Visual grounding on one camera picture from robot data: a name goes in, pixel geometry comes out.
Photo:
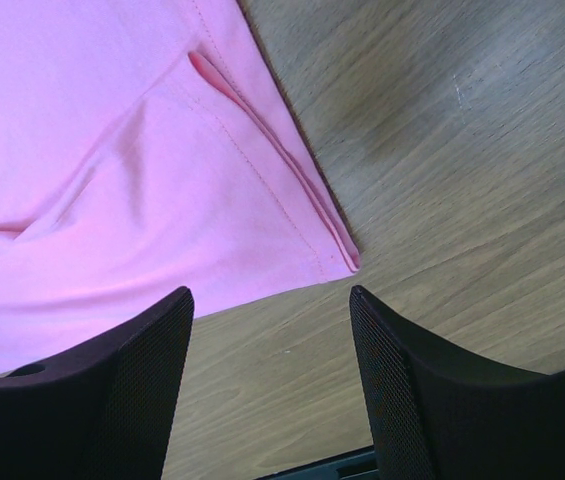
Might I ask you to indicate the pink t shirt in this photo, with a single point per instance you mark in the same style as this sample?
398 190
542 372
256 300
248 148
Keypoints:
145 146

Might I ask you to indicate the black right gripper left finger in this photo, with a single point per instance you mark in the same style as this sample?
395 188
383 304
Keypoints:
103 409

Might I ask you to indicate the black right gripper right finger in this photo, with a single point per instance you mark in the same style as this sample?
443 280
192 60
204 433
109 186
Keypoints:
439 411

